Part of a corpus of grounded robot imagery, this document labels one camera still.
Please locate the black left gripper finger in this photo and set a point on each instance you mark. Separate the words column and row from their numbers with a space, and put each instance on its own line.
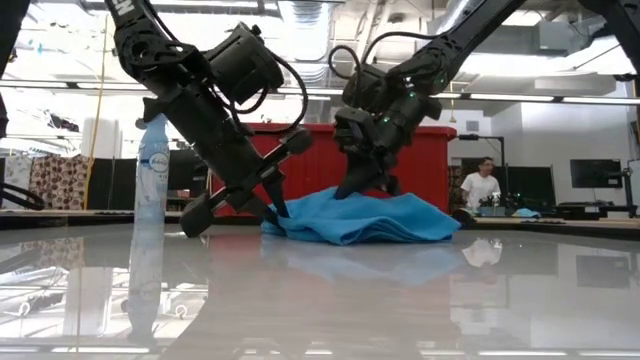
column 257, row 207
column 277, row 197

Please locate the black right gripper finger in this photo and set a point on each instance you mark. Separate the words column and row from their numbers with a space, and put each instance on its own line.
column 391, row 186
column 357, row 185

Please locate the blue garment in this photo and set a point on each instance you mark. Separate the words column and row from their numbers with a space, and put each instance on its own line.
column 360, row 220

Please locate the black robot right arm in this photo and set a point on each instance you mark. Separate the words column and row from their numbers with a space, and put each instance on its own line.
column 475, row 25

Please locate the red plastic laundry basket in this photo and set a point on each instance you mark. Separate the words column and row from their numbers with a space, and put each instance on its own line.
column 320, row 170

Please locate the light blue air freshener bottle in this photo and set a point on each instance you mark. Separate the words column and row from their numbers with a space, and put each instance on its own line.
column 150, row 190

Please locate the person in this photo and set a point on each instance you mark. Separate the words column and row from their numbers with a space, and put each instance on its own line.
column 479, row 187

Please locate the small clear spray bottle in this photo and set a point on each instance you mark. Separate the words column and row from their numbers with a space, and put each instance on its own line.
column 496, row 200

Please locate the black partition panel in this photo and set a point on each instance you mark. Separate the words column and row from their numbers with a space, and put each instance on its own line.
column 112, row 185

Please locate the white cylinder column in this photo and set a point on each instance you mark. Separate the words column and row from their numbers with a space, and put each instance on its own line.
column 102, row 140

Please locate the small light blue cloth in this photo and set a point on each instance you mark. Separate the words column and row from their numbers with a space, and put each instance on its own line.
column 526, row 213

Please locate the wide black monitor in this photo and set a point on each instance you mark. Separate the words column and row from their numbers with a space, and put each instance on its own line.
column 530, row 180

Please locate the brown dotted cloth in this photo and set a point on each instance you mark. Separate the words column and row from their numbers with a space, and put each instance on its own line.
column 60, row 182

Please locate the tan wooden desk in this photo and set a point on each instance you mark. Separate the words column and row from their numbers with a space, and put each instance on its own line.
column 60, row 213

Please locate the white floral cloth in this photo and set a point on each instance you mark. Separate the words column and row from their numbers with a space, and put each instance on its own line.
column 17, row 172

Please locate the small black monitor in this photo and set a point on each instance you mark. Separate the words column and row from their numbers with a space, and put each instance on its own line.
column 595, row 173

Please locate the corrugated silver duct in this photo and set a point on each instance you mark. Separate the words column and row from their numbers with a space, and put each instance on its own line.
column 310, row 30

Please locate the black monitor mount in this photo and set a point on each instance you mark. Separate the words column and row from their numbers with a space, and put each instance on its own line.
column 627, row 195

